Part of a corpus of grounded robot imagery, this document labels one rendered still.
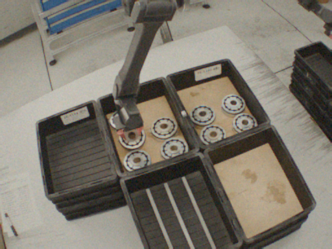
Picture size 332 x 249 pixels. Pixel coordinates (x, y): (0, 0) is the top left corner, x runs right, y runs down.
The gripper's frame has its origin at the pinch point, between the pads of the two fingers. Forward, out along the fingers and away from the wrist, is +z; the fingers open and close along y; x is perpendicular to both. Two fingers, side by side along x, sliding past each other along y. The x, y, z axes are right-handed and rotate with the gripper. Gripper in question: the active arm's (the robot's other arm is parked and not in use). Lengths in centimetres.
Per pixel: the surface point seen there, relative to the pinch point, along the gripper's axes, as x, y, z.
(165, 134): -2.8, 12.3, 2.3
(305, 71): 35, 117, 33
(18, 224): -13, -65, 20
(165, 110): 11.1, 16.5, 4.5
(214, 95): 10.4, 38.4, 4.1
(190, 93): 15.5, 29.4, 4.0
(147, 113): 12.7, 9.5, 4.6
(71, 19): 189, -17, 41
